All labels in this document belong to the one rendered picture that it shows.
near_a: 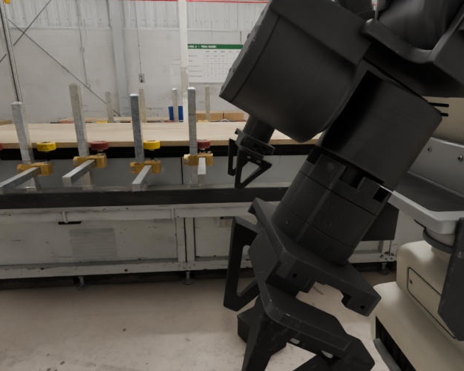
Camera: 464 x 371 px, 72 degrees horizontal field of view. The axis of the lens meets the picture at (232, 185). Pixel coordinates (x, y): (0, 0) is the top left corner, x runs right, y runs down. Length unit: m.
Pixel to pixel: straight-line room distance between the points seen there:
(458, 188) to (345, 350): 0.37
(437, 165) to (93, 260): 1.88
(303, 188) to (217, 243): 1.77
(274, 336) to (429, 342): 0.47
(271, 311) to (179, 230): 1.74
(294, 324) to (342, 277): 0.04
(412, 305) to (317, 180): 0.51
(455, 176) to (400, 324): 0.27
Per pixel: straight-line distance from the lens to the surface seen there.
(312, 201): 0.20
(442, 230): 0.41
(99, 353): 1.76
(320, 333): 0.17
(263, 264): 0.19
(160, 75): 8.71
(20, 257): 2.26
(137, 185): 1.27
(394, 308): 0.67
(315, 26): 0.19
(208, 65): 8.63
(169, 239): 1.96
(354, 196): 0.20
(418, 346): 0.62
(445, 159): 0.53
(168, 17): 8.81
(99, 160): 1.59
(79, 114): 1.58
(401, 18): 0.23
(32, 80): 9.61
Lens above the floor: 1.18
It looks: 18 degrees down
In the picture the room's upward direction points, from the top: straight up
